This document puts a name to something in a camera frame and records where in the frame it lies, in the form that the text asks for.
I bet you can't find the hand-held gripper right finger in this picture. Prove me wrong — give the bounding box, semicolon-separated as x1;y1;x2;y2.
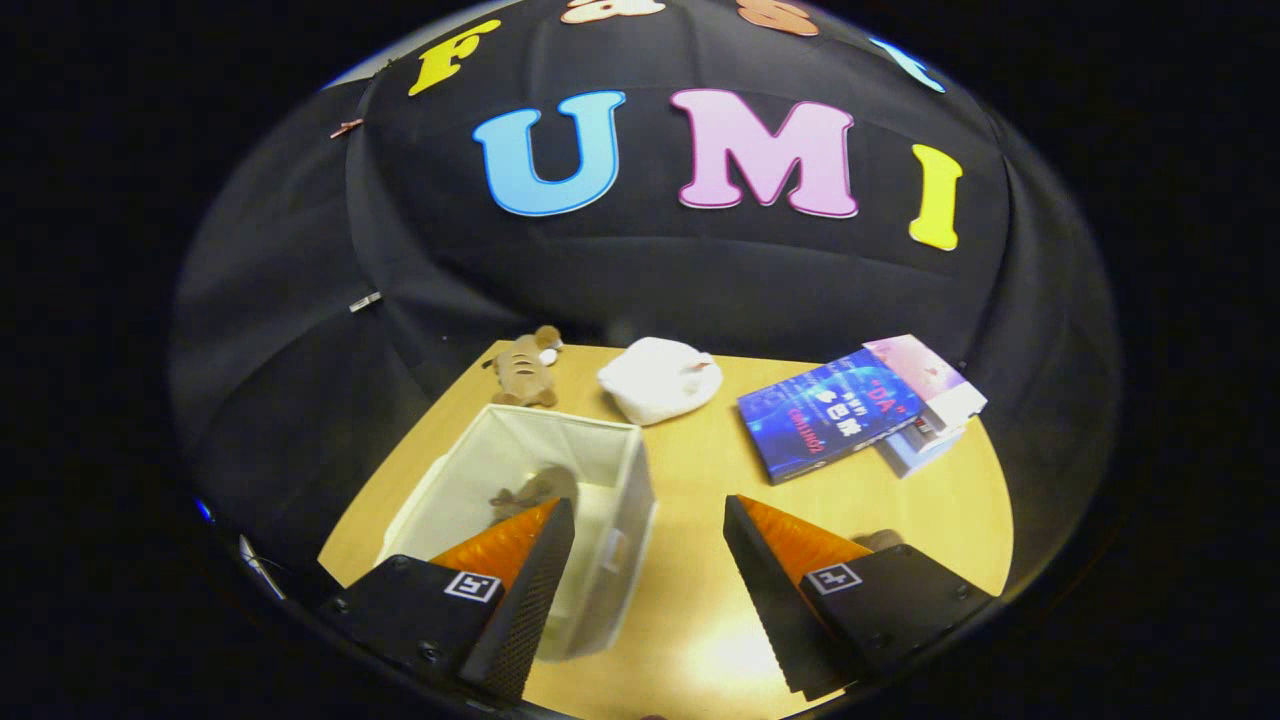
722;493;996;701

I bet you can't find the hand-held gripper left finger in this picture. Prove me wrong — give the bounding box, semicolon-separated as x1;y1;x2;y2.
320;497;578;706

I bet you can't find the grey fabric storage box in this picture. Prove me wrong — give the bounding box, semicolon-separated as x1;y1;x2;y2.
375;403;658;663

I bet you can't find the dark blue book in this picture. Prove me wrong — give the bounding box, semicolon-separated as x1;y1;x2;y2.
737;348;926;486

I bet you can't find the light blue book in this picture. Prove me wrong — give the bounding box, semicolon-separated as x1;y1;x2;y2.
875;420;966;479

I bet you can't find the brown plush toy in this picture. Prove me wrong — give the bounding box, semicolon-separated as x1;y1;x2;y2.
482;325;564;409

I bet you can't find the white plush toy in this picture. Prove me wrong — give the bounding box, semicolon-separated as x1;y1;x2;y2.
597;336;724;427

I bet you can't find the pink white book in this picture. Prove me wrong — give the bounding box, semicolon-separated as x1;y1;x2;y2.
863;334;989;433

